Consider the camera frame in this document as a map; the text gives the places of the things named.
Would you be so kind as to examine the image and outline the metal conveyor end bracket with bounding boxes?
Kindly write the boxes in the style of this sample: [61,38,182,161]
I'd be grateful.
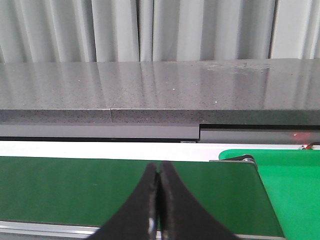
[209,154,258,169]

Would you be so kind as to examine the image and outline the grey cabinet panel left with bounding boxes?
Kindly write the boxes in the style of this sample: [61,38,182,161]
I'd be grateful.
[0,122,200,141]

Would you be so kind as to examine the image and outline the grey stone countertop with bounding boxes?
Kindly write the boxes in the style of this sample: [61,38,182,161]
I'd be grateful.
[0,59,320,126]

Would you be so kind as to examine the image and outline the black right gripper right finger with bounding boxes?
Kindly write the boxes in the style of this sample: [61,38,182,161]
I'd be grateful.
[158,161,238,240]

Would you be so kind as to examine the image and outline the white conveyor rear rail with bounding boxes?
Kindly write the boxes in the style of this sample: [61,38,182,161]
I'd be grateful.
[0,140,320,162]

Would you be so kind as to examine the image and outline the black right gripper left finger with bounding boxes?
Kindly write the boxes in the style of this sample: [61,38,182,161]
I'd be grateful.
[89,163,158,240]

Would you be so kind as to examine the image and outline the grey cabinet panel right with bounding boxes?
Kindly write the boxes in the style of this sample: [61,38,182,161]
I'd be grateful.
[199,124,320,145]

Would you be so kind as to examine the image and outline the red black wire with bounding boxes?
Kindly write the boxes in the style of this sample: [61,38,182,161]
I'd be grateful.
[299,141,320,151]

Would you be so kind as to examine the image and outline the aluminium conveyor front rail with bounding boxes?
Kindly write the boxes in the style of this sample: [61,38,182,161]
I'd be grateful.
[0,218,285,240]

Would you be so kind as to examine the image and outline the bright green mat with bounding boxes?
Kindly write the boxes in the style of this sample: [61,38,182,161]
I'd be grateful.
[219,149,320,240]

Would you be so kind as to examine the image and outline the grey cabinet panel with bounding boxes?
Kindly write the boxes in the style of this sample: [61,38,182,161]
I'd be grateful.
[199,124,320,145]
[0,122,200,141]

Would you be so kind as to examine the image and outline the white pleated curtain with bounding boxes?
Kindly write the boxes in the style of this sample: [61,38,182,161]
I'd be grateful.
[0,0,320,63]

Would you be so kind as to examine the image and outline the dark green conveyor belt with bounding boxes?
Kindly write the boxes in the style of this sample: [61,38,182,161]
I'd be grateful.
[0,156,285,240]

